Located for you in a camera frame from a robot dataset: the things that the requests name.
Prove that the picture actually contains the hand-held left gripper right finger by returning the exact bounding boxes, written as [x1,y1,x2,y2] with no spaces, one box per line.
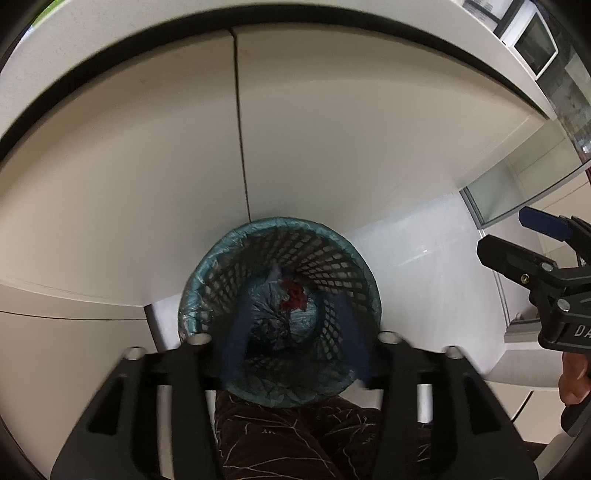
[330,288,540,480]

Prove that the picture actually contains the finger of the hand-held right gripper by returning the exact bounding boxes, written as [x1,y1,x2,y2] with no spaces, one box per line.
[518,206,591,267]
[476,234,591,304]

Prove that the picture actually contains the aluminium framed glass door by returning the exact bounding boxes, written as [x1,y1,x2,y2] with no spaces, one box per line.
[459,44,591,344]

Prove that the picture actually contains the red crumpled wrapper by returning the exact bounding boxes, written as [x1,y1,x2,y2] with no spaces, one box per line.
[281,284,310,312]

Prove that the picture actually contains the white countertop oven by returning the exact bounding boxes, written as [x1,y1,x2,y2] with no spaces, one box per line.
[462,0,561,79]

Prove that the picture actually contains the person's brown patterned trouser leg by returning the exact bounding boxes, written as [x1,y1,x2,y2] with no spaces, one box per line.
[213,390,432,480]

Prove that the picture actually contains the white side cabinet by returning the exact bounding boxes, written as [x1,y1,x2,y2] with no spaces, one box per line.
[0,281,160,480]

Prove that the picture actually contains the black mesh wastebasket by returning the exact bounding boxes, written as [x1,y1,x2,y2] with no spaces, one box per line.
[178,217,383,409]

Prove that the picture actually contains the person's right hand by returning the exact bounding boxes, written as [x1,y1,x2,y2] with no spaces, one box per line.
[557,353,591,407]

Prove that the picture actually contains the white cabinet door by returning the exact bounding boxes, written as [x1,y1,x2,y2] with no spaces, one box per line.
[0,25,252,308]
[231,23,548,227]

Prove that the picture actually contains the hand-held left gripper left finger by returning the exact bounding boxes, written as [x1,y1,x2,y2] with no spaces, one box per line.
[50,288,254,480]

